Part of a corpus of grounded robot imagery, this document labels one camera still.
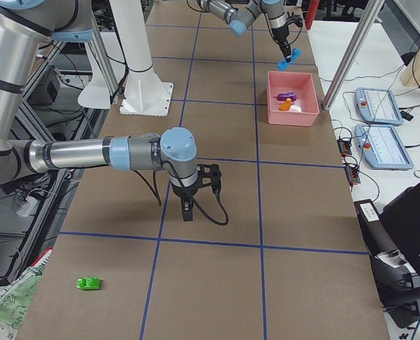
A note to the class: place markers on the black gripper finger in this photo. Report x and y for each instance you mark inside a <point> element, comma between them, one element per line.
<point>285,48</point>
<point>187,210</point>

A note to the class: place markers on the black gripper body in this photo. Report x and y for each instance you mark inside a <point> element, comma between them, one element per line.
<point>280,34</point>
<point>184,193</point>

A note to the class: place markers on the long blue studded block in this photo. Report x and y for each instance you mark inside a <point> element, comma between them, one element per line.
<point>287,61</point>

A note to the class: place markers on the purple toy block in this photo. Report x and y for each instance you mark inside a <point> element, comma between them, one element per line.
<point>288,94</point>

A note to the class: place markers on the orange toy block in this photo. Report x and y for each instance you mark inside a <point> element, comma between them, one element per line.
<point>286,105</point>

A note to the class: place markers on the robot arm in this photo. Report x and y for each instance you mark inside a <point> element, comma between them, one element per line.
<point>239,19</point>
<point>26,27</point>

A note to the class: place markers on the pink plastic box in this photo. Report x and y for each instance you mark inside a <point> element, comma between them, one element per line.
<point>305,109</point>

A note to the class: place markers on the red cylinder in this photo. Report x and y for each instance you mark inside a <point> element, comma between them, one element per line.
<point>311,13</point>

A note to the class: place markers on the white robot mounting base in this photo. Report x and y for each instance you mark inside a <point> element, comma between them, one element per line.
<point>145,93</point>

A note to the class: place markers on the upper blue teach pendant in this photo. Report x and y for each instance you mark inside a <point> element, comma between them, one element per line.
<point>377,106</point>

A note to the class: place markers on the blue teach pendant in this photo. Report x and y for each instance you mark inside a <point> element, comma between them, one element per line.
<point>377,106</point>
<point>381,147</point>

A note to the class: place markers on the grey hub with orange connectors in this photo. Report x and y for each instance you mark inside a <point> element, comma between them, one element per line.
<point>344,147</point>

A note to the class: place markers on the green toy block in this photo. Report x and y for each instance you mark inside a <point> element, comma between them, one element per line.
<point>88,283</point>

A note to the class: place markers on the lower blue teach pendant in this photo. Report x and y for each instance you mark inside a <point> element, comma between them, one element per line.
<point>381,147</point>

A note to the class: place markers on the black monitor stand device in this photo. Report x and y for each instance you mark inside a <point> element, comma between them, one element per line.
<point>392,237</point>

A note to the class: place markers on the patterned cloth bag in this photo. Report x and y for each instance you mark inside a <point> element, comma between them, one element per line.
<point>16,297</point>

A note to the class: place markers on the aluminium frame post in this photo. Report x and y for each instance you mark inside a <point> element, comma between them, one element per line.
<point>360,34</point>

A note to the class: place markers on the aluminium side frame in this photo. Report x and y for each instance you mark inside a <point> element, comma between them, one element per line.
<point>32,209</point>

